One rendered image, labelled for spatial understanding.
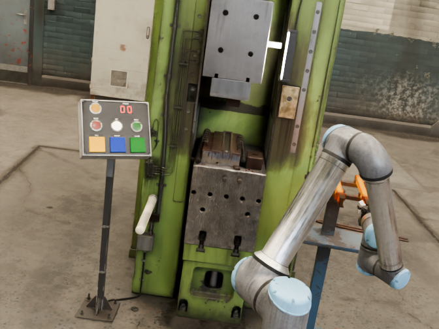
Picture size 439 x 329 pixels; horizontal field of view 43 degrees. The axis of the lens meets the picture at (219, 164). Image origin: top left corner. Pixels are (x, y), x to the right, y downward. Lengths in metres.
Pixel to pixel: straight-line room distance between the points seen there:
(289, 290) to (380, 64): 7.41
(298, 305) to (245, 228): 1.17
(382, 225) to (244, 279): 0.54
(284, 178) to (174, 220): 0.67
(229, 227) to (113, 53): 5.52
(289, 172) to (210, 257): 0.63
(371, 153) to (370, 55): 7.13
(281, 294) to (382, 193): 0.50
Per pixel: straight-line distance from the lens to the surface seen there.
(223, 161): 2.96
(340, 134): 2.06
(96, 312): 3.25
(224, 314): 3.27
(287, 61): 2.96
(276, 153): 3.10
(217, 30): 2.84
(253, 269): 2.05
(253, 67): 2.85
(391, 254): 2.24
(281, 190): 3.16
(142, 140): 2.82
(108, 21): 8.22
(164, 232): 3.28
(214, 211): 2.99
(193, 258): 3.11
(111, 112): 2.82
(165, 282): 3.42
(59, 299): 3.41
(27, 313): 3.30
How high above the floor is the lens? 1.79
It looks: 17 degrees down
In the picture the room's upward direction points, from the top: 8 degrees clockwise
